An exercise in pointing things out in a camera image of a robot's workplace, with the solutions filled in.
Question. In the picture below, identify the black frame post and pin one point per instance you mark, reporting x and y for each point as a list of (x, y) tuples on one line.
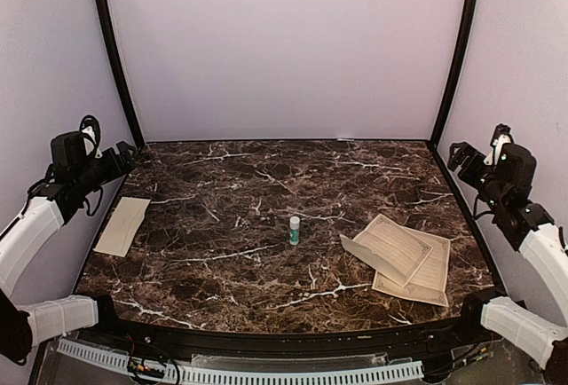
[(454, 73), (115, 63)]

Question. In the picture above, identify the green white glue stick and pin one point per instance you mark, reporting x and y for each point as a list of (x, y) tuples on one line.
[(294, 230)]

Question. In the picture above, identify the left black frame post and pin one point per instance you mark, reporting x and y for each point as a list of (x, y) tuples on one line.
[(115, 63)]

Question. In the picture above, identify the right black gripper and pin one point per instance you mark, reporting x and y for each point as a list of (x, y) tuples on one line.
[(466, 174)]

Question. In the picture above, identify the flat lined letter paper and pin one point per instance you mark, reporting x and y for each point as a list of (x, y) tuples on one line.
[(428, 285)]

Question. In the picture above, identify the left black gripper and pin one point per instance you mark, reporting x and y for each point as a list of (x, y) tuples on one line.
[(116, 169)]

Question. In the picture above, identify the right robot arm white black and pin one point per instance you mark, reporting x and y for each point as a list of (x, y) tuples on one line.
[(531, 231)]

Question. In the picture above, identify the small circuit board with wires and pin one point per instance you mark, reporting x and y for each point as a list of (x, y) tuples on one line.
[(139, 369)]

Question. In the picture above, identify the cream paper envelope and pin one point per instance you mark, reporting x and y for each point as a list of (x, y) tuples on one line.
[(122, 227)]

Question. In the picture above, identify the white slotted cable duct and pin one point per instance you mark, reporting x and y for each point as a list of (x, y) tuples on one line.
[(203, 369)]

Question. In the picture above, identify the right black frame post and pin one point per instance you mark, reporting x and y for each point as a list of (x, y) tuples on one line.
[(454, 73)]

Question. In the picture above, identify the black front table rail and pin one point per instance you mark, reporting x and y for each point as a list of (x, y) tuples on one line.
[(423, 341)]

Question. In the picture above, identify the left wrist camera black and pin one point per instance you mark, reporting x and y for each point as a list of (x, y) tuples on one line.
[(76, 148)]

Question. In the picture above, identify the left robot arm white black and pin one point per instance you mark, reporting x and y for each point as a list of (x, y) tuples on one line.
[(74, 173)]

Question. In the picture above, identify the lined letter paper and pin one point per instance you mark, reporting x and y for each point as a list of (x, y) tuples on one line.
[(389, 249), (428, 285)]

